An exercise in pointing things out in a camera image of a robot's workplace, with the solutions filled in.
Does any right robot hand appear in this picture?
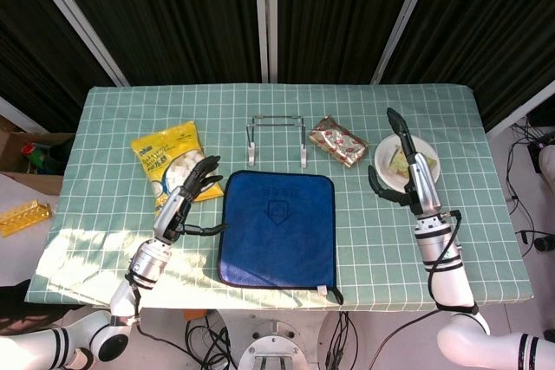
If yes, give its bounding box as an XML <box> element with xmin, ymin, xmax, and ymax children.
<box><xmin>368</xmin><ymin>107</ymin><xmax>443</xmax><ymax>217</ymax></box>

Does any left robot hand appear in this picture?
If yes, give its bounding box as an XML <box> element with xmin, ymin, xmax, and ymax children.
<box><xmin>152</xmin><ymin>155</ymin><xmax>229</xmax><ymax>243</ymax></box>

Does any blue microfibre towel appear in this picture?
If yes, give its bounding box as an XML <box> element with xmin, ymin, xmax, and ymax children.
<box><xmin>218</xmin><ymin>169</ymin><xmax>344</xmax><ymax>305</ymax></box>

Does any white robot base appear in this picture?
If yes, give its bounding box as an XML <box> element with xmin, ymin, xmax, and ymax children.
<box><xmin>237</xmin><ymin>317</ymin><xmax>310</xmax><ymax>370</ymax></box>

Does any green wrapped sandwich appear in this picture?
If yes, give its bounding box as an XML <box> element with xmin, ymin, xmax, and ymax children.
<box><xmin>387</xmin><ymin>144</ymin><xmax>437</xmax><ymax>180</ymax></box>

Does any white round plate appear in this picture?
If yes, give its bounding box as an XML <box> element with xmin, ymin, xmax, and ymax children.
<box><xmin>374</xmin><ymin>133</ymin><xmax>442</xmax><ymax>192</ymax></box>

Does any yellow marshmallow bag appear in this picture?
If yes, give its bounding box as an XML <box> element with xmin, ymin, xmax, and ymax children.
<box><xmin>131</xmin><ymin>121</ymin><xmax>225</xmax><ymax>217</ymax></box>

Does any green checkered tablecloth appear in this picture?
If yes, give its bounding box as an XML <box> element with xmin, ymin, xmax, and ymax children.
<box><xmin>23</xmin><ymin>82</ymin><xmax>534</xmax><ymax>308</ymax></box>

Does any gold foil snack packet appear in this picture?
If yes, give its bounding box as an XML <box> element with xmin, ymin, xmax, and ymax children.
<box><xmin>308</xmin><ymin>115</ymin><xmax>369</xmax><ymax>168</ymax></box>

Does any black pleated curtain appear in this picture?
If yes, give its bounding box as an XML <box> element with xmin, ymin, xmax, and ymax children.
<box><xmin>275</xmin><ymin>0</ymin><xmax>420</xmax><ymax>84</ymax></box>
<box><xmin>381</xmin><ymin>0</ymin><xmax>555</xmax><ymax>133</ymax></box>
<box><xmin>42</xmin><ymin>0</ymin><xmax>265</xmax><ymax>86</ymax></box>
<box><xmin>0</xmin><ymin>0</ymin><xmax>118</xmax><ymax>133</ymax></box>

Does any brown cardboard box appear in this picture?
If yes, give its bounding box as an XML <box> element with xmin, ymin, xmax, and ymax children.
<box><xmin>0</xmin><ymin>116</ymin><xmax>75</xmax><ymax>196</ymax></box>

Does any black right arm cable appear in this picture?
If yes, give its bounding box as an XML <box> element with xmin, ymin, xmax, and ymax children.
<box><xmin>372</xmin><ymin>209</ymin><xmax>464</xmax><ymax>370</ymax></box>

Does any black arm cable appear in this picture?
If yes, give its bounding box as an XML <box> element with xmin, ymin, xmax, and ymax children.
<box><xmin>124</xmin><ymin>272</ymin><xmax>143</xmax><ymax>326</ymax></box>
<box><xmin>372</xmin><ymin>209</ymin><xmax>464</xmax><ymax>370</ymax></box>

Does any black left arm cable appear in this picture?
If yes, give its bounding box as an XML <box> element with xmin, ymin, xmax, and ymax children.
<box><xmin>124</xmin><ymin>272</ymin><xmax>143</xmax><ymax>326</ymax></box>

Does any black floor cable bundle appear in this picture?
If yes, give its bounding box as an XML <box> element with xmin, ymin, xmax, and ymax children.
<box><xmin>505</xmin><ymin>120</ymin><xmax>555</xmax><ymax>258</ymax></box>
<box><xmin>138</xmin><ymin>308</ymin><xmax>238</xmax><ymax>370</ymax></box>
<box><xmin>324</xmin><ymin>311</ymin><xmax>361</xmax><ymax>370</ymax></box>

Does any white frame post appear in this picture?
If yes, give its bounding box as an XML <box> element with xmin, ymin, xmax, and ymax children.
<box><xmin>0</xmin><ymin>96</ymin><xmax>47</xmax><ymax>133</ymax></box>
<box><xmin>253</xmin><ymin>0</ymin><xmax>278</xmax><ymax>84</ymax></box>
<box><xmin>29</xmin><ymin>0</ymin><xmax>130</xmax><ymax>88</ymax></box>
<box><xmin>370</xmin><ymin>0</ymin><xmax>441</xmax><ymax>85</ymax></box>
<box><xmin>485</xmin><ymin>79</ymin><xmax>555</xmax><ymax>137</ymax></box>

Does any metal wire rack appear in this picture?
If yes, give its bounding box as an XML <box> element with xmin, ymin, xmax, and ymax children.
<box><xmin>245</xmin><ymin>114</ymin><xmax>310</xmax><ymax>170</ymax></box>

